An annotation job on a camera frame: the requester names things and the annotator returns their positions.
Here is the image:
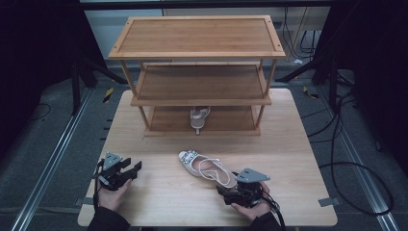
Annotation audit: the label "black metal stand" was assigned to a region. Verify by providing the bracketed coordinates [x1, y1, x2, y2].
[275, 57, 357, 112]
[68, 54, 129, 116]

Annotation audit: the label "hanging black wall cables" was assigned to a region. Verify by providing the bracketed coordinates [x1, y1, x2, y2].
[282, 6, 320, 62]

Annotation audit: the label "person's right hand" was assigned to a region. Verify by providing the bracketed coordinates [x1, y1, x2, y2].
[230, 181, 273, 222]

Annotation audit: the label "person's left hand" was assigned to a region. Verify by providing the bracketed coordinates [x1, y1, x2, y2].
[96, 178, 133, 213]

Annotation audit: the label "white rhinestone high-heel shoe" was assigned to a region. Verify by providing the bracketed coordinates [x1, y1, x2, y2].
[190, 105, 212, 136]
[178, 149, 239, 190]

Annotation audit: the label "wooden three-tier shoe rack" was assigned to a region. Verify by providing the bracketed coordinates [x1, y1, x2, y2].
[108, 14, 287, 139]

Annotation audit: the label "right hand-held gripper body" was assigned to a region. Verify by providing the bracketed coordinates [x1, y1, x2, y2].
[224, 167, 271, 209]

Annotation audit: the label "yellow black tape strip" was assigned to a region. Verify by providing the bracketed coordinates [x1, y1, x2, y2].
[302, 86, 320, 100]
[102, 87, 115, 104]

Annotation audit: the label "long black floor cable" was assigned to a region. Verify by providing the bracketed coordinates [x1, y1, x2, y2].
[301, 90, 395, 217]

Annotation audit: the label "metal floor rail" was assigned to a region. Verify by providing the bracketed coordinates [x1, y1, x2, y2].
[9, 88, 94, 231]
[316, 86, 402, 231]

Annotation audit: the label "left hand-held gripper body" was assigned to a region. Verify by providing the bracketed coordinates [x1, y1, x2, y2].
[93, 151, 131, 192]

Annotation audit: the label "grey tape piece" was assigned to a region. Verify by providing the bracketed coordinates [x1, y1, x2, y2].
[75, 197, 94, 207]
[318, 196, 341, 208]

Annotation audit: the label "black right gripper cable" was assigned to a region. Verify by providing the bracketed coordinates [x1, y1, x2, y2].
[261, 188, 287, 231]

